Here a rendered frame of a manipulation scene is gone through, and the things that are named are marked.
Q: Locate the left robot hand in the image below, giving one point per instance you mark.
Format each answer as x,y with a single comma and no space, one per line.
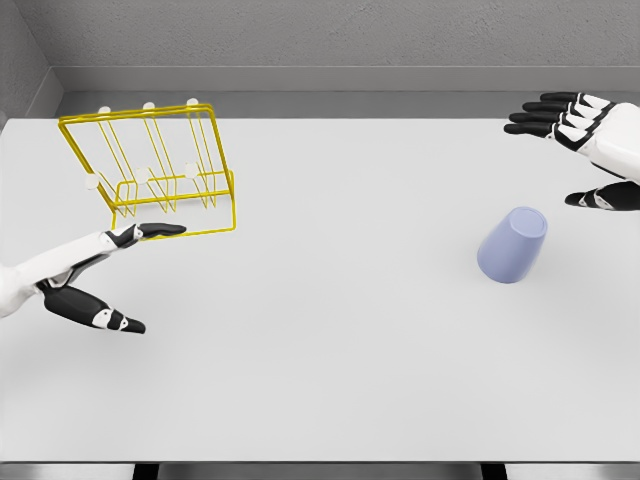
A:
55,260

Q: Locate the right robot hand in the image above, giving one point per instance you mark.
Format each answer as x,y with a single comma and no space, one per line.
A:
612,140

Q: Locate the lavender plastic cup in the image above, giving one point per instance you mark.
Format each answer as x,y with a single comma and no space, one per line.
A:
511,246

